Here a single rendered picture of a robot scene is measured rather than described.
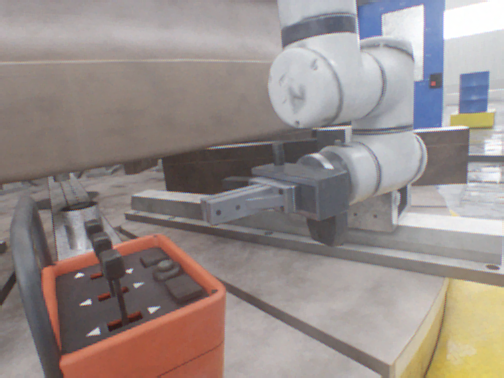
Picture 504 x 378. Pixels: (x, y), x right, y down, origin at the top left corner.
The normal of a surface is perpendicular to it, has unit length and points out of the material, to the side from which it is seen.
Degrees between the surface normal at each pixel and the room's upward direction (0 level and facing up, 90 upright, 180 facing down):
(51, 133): 90
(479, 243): 71
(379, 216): 90
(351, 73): 85
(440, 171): 90
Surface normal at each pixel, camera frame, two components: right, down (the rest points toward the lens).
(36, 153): 0.51, 0.15
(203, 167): -0.22, 0.25
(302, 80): -0.63, 0.29
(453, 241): -0.58, -0.07
